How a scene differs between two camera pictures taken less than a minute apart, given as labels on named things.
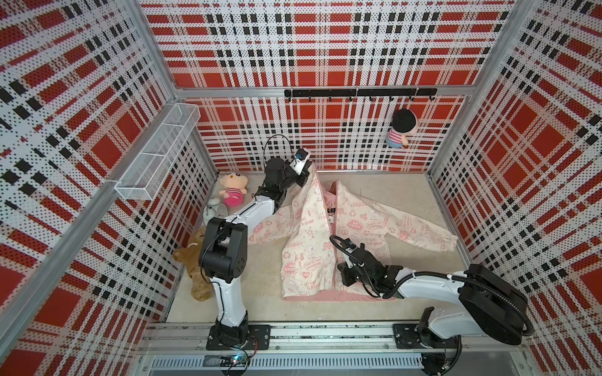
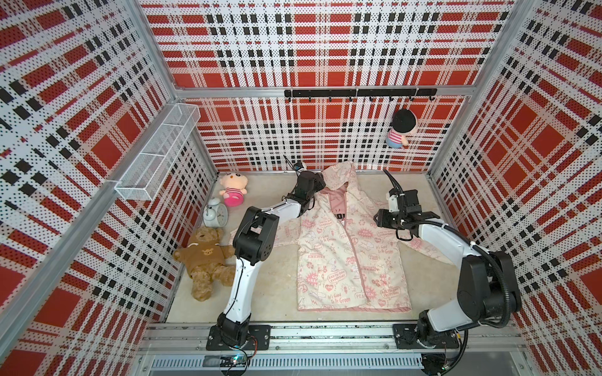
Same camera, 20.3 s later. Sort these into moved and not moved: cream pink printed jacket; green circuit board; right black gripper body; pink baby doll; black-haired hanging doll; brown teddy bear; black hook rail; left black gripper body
Moved: cream pink printed jacket; right black gripper body; left black gripper body
Not moved: black hook rail; black-haired hanging doll; green circuit board; brown teddy bear; pink baby doll
